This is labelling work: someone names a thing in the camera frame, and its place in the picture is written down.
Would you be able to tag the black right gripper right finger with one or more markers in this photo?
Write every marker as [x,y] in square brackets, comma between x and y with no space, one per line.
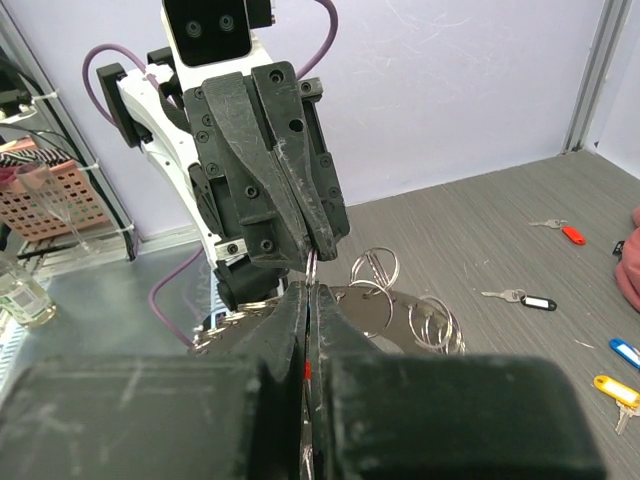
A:
[392,416]

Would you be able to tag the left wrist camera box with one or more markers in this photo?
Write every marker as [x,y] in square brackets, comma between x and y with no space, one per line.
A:
[211,38]

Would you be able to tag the key with black tag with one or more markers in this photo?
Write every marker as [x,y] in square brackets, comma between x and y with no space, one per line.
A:
[521,297]

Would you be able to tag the key with red white tag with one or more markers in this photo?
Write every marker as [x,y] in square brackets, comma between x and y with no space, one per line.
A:
[307,370]

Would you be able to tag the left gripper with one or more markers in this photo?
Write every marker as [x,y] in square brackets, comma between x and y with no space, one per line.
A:
[272,180]

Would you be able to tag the red crumpled shirt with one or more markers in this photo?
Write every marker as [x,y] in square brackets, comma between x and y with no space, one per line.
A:
[627,271]

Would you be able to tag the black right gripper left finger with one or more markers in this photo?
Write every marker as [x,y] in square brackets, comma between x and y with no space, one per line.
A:
[235,415]

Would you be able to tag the key with blue tag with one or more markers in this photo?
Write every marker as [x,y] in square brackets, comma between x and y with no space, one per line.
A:
[626,351]

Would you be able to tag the pink perforated basket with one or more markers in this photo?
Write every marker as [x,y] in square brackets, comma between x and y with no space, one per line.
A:
[39,201]

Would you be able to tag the key with yellow tag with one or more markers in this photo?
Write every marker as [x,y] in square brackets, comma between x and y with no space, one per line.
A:
[626,398]

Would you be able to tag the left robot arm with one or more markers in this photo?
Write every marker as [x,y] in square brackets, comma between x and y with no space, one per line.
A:
[147,107]

